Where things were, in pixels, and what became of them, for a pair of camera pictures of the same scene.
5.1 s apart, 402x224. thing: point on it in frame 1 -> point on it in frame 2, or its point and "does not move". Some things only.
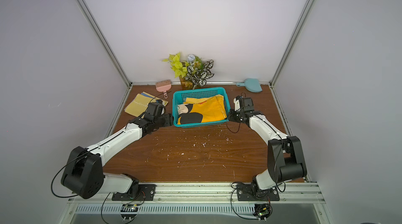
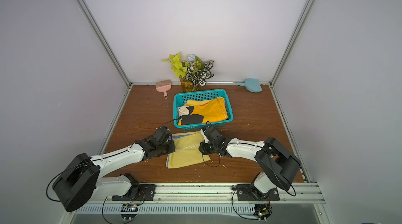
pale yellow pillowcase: [137, 105] -> [187, 152]
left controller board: [129, 211] does not move
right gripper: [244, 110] -> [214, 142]
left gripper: [169, 119] -> [172, 147]
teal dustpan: [252, 85] does not move
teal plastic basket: [179, 96] does not move
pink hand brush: [164, 86] does not move
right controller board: [263, 211] does not move
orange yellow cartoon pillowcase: [202, 109] does not move
